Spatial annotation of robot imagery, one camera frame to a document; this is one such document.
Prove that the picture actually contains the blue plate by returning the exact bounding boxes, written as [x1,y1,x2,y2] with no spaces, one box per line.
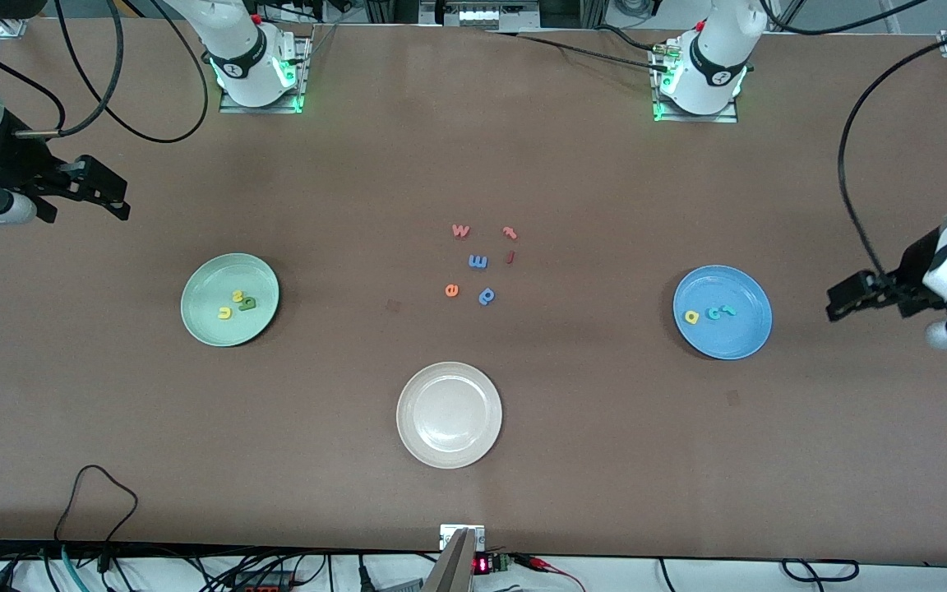
[673,265,774,361]

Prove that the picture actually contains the green plate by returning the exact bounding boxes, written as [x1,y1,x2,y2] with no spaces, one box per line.
[181,252,281,348]

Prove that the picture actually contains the grey control box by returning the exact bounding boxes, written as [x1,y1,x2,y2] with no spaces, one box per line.
[420,0,542,32]

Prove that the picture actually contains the beige plate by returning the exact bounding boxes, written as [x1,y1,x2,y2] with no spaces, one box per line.
[396,362,503,470]

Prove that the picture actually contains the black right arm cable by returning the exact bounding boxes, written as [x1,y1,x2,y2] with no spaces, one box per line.
[0,0,211,145]

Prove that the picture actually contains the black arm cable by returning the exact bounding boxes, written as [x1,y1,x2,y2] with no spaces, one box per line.
[0,0,211,145]
[838,0,947,284]

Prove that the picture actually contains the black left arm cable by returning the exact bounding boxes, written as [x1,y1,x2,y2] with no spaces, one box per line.
[838,0,947,284]

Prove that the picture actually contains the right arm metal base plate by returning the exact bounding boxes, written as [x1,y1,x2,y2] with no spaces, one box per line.
[219,37,311,114]

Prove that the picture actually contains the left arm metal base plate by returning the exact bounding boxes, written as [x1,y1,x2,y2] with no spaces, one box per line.
[650,41,739,124]

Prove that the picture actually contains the black coiled cable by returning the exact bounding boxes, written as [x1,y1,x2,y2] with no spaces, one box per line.
[781,558,861,582]

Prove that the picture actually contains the black looped thin cable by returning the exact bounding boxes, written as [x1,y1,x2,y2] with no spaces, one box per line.
[54,465,139,548]

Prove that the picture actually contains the black cable across table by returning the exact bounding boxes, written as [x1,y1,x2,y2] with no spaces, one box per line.
[486,29,672,71]

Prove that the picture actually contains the red wire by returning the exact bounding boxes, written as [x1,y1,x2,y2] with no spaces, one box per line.
[523,555,586,592]

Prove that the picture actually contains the grey camera mount bar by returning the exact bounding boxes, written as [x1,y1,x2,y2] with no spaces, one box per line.
[423,529,477,592]

